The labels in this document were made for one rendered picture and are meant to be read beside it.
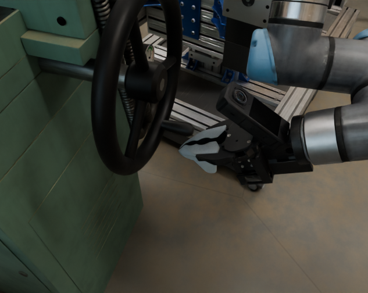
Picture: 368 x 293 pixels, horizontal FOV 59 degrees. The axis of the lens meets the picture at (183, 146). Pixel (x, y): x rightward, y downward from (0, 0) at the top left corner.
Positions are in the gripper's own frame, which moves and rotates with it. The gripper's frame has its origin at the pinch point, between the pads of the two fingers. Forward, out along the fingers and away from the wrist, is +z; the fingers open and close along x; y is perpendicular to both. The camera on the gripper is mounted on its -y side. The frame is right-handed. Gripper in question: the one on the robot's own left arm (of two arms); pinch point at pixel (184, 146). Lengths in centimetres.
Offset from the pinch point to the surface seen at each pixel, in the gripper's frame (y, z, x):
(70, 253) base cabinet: 15.5, 36.0, -13.8
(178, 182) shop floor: 53, 47, 37
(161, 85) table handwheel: -12.1, -2.8, 0.6
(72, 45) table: -23.1, 4.5, -1.7
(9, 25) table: -29.1, 10.5, -3.0
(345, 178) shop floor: 86, -10, 60
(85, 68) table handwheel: -18.9, 6.9, -0.4
